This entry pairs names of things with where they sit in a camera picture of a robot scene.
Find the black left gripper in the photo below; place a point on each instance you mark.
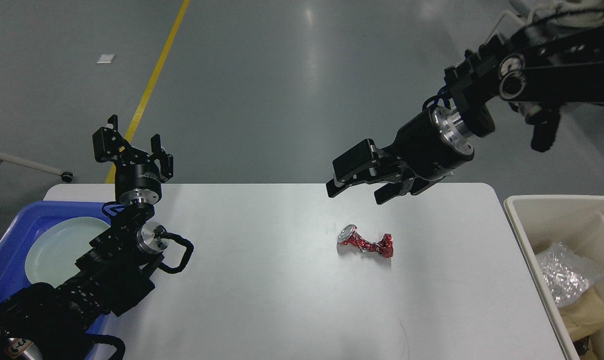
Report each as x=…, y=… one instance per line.
x=140, y=183

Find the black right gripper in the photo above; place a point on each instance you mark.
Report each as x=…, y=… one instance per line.
x=428, y=148

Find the crushed red can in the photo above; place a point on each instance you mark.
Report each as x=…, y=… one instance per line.
x=349, y=235

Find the light green plate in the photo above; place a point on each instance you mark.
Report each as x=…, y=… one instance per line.
x=51, y=259

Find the aluminium foil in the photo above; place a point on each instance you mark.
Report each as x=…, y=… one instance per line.
x=567, y=275

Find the brown paper bag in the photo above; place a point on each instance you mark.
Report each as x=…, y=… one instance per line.
x=585, y=316

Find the clear plastic wrapper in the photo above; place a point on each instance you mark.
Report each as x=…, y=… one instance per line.
x=583, y=346

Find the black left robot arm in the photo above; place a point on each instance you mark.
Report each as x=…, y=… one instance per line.
x=48, y=322

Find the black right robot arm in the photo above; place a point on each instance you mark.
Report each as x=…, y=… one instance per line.
x=556, y=60

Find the white floor marker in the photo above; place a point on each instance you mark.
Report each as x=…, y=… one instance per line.
x=105, y=59

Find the blue plastic tray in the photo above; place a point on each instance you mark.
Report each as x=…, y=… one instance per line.
x=25, y=228

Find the beige plastic bin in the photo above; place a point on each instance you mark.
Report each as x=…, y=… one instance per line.
x=538, y=220

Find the white office chair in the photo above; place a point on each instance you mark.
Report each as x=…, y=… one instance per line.
x=556, y=7

